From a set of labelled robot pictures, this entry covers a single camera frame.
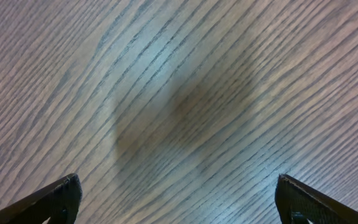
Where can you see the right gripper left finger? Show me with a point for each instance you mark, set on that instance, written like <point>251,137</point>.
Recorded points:
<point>56,203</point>

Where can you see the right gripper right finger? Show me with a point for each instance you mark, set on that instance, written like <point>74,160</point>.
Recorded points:
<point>297,202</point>

